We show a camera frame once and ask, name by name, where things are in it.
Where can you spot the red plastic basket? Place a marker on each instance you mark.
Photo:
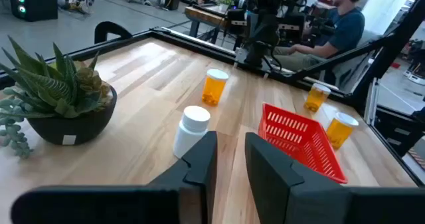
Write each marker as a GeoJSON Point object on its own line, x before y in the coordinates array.
{"type": "Point", "coordinates": [299, 141]}

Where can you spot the black frame foot bracket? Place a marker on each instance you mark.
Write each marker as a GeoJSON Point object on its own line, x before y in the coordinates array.
{"type": "Point", "coordinates": [109, 24]}

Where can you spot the black computer tower lit fans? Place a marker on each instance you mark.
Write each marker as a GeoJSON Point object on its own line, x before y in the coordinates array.
{"type": "Point", "coordinates": [36, 4]}

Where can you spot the person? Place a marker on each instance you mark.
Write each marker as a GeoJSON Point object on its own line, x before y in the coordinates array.
{"type": "Point", "coordinates": [348, 28]}

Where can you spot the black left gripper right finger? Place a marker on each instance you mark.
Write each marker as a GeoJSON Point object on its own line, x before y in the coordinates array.
{"type": "Point", "coordinates": [275, 184]}

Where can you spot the black metal table frame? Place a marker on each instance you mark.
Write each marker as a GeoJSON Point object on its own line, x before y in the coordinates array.
{"type": "Point", "coordinates": [199, 44]}

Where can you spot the potted succulent black bowl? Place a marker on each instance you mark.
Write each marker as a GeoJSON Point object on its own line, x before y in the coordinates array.
{"type": "Point", "coordinates": [66, 124]}

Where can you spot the orange pill bottle white cap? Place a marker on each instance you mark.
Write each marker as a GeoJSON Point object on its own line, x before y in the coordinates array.
{"type": "Point", "coordinates": [315, 99]}
{"type": "Point", "coordinates": [338, 132]}
{"type": "Point", "coordinates": [212, 89]}

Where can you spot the white plastic pill bottle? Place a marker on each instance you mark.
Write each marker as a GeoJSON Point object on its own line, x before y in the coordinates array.
{"type": "Point", "coordinates": [191, 131]}

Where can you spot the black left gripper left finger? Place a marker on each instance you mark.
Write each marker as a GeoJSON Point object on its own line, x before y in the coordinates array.
{"type": "Point", "coordinates": [186, 177]}

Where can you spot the wooden workbench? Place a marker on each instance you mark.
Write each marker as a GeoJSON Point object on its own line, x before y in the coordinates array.
{"type": "Point", "coordinates": [202, 15]}

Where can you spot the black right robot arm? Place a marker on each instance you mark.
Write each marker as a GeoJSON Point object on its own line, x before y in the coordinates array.
{"type": "Point", "coordinates": [262, 31]}

